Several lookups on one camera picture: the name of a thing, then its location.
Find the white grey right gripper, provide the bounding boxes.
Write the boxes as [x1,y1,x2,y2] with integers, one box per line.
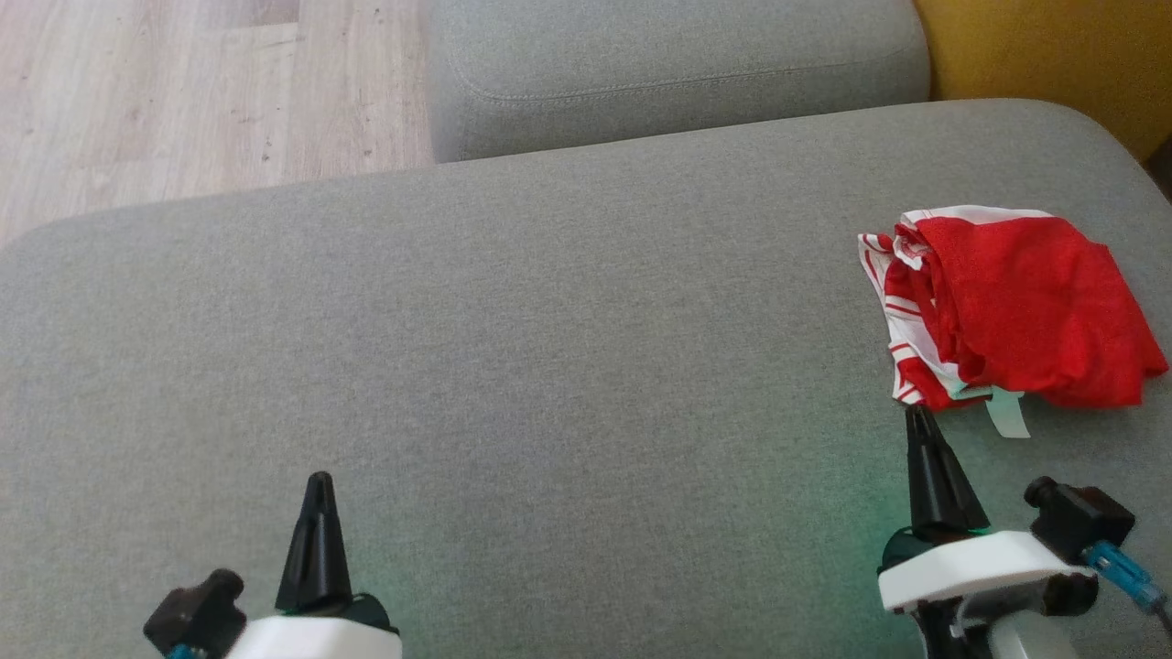
[877,405,1098,614]

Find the medium grey sofa seat cushion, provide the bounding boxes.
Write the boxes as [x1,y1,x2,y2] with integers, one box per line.
[423,0,933,164]

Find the red shorts with white stripe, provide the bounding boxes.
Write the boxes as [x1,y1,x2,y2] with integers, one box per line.
[893,205,1170,410]

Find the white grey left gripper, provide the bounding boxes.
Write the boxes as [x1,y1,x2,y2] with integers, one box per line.
[224,472,404,659]

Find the large yellow sofa back cushion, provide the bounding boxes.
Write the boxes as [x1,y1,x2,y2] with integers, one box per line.
[913,0,1172,166]

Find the large grey sofa seat cushion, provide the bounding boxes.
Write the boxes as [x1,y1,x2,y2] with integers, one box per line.
[0,99,1172,659]

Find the red Bulls 23 jersey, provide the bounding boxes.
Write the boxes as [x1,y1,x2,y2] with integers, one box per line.
[858,229,1031,438]

